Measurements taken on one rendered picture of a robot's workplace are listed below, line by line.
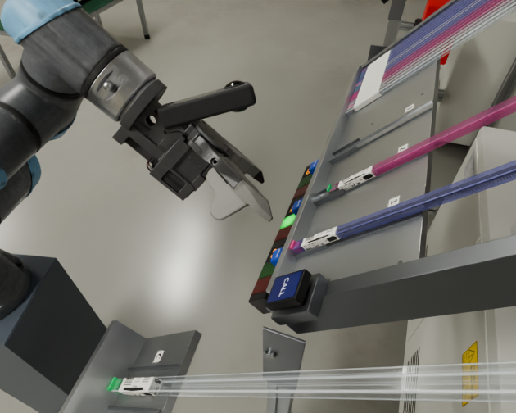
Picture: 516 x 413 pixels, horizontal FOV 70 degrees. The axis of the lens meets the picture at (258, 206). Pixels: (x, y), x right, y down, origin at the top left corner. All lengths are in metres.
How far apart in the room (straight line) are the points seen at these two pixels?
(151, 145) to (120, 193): 1.30
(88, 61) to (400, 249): 0.38
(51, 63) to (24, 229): 1.36
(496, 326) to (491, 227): 0.21
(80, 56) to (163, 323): 1.01
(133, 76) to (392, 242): 0.34
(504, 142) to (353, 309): 0.72
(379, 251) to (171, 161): 0.26
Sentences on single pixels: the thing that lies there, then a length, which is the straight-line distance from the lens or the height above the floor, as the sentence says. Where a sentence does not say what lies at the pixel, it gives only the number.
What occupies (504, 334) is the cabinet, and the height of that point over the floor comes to 0.62.
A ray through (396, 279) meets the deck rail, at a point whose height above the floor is 0.86.
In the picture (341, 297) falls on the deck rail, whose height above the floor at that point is 0.80.
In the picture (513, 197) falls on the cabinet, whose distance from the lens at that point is 0.90.
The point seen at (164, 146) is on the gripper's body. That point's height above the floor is 0.88.
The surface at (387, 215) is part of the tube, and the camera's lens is 0.44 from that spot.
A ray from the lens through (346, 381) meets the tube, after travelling 0.24.
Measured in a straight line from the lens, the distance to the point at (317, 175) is 0.63.
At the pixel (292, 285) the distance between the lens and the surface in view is 0.41.
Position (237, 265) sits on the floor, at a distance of 1.39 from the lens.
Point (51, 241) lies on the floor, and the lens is 1.69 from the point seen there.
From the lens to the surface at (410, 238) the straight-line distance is 0.41.
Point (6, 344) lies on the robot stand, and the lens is 0.79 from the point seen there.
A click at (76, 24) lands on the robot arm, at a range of 0.47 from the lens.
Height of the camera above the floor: 1.15
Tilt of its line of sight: 47 degrees down
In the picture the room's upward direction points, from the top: 1 degrees counter-clockwise
